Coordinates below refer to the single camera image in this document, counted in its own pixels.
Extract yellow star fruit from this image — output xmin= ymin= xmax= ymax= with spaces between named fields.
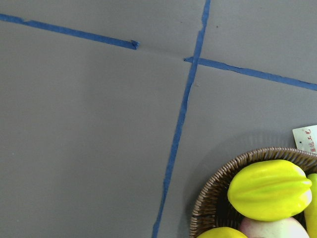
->
xmin=227 ymin=160 xmax=312 ymax=222

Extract brown wicker basket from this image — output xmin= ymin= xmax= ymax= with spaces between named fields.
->
xmin=189 ymin=147 xmax=317 ymax=238

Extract yellow lemon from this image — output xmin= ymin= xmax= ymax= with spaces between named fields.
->
xmin=197 ymin=227 xmax=247 ymax=238

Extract pale green apple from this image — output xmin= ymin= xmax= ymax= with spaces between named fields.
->
xmin=239 ymin=217 xmax=309 ymax=238

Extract paper price tag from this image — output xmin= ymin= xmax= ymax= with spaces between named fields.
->
xmin=292 ymin=125 xmax=317 ymax=154

